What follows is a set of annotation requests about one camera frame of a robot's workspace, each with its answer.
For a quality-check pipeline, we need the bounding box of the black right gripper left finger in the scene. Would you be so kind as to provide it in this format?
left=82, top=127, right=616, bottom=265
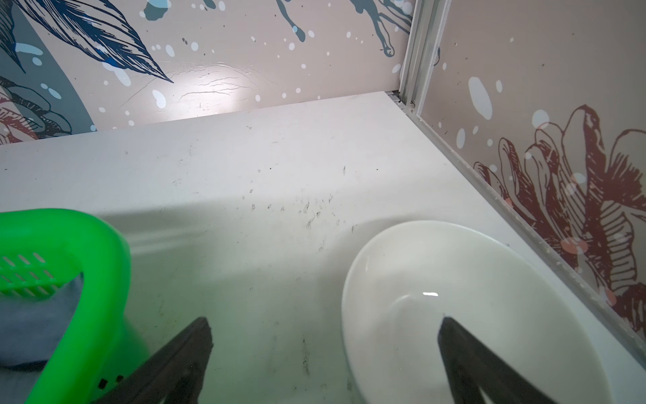
left=96, top=316, right=213, bottom=404

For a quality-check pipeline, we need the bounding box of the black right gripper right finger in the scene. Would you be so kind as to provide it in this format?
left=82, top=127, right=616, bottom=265
left=437, top=316, right=553, bottom=403

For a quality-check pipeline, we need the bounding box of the grey t-shirt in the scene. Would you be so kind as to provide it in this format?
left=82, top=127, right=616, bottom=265
left=1, top=275, right=83, bottom=403

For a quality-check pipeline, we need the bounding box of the green plastic basket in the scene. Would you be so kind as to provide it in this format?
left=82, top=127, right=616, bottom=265
left=1, top=209, right=151, bottom=403

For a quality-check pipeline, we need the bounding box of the white bowl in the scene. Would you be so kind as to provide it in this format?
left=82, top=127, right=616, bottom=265
left=342, top=221, right=612, bottom=403

